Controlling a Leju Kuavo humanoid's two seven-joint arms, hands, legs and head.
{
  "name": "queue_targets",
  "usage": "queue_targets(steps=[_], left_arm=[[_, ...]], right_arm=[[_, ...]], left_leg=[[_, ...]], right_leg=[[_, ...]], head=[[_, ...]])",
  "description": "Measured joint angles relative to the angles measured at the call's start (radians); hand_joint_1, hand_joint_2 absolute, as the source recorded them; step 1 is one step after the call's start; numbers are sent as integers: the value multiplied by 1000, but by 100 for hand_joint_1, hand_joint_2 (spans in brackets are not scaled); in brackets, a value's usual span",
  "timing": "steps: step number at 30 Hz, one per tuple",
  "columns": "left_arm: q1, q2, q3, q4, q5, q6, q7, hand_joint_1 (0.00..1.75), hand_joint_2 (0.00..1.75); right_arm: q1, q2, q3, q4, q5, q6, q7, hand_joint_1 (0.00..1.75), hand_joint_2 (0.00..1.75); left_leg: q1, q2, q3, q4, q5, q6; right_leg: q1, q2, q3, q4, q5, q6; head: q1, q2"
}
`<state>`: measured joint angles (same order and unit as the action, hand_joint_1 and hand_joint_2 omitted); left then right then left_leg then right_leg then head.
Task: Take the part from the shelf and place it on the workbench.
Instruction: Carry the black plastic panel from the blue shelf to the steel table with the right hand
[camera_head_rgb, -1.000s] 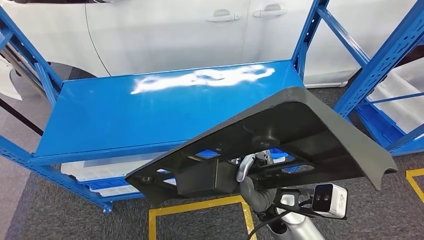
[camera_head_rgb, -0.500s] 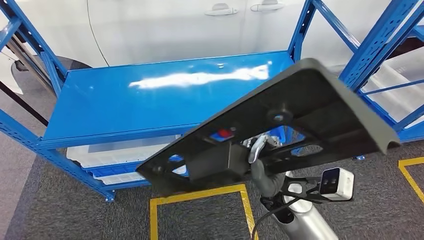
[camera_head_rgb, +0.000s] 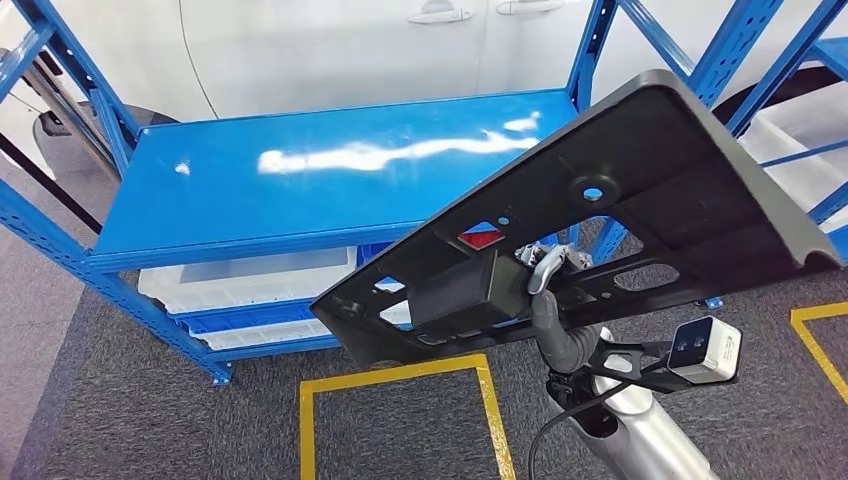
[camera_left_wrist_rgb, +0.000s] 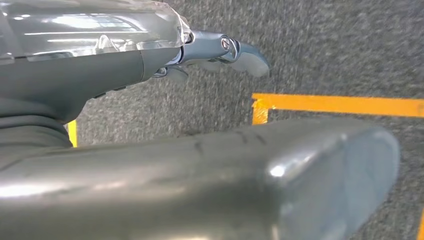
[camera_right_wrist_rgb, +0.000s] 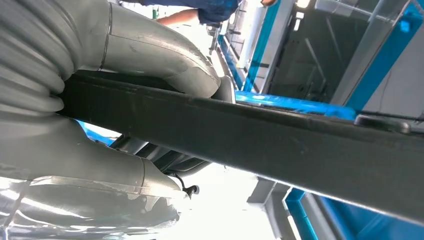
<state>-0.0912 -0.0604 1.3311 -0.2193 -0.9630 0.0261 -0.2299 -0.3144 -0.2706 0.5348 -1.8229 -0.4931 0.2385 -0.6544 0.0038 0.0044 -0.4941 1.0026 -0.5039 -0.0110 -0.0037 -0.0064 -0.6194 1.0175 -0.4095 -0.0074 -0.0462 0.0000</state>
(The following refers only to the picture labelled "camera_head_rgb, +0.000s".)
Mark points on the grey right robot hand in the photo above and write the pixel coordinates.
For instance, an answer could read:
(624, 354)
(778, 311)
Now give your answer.
(546, 331)

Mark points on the black plastic car part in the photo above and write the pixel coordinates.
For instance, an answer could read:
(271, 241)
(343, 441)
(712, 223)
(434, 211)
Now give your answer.
(662, 166)

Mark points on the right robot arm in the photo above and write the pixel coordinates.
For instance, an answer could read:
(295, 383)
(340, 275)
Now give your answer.
(649, 437)

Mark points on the blue steel shelf rack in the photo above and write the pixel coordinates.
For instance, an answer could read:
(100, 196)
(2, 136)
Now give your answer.
(265, 199)

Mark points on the blue wheeled shelf rack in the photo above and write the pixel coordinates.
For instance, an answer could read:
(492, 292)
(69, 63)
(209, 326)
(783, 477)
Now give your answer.
(835, 56)

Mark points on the red cloth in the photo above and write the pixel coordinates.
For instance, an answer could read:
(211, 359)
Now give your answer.
(480, 240)

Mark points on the yellow floor tape square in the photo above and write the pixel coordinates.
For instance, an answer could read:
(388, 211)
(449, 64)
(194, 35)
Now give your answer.
(307, 437)

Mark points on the translucent white plastic bin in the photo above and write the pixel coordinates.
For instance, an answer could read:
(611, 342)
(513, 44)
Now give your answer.
(252, 291)

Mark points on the large white plastic bin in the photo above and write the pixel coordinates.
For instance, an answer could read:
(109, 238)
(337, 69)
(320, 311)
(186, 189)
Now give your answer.
(802, 132)

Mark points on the white car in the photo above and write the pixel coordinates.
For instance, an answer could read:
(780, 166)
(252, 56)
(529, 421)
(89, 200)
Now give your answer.
(331, 53)

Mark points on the black slanted pole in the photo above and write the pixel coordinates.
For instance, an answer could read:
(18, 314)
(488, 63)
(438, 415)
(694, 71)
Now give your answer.
(50, 182)

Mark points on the black camera bracket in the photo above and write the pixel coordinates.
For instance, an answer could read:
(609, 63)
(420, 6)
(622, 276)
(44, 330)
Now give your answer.
(646, 379)

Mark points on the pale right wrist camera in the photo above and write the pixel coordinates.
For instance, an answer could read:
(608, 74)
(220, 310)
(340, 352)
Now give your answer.
(715, 354)

